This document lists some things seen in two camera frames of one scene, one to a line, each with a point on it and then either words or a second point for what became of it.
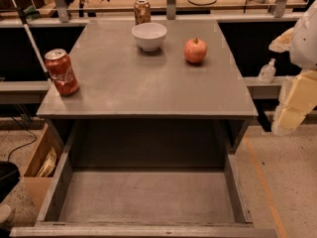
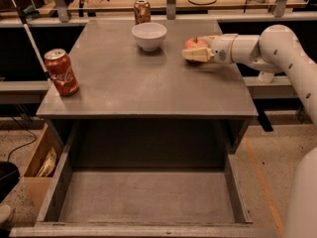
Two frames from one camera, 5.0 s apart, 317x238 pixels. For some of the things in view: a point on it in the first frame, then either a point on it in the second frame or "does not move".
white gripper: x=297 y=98 → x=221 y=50
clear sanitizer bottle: x=267 y=72 does not move
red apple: x=195 y=50 does not move
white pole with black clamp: x=22 y=17 does not move
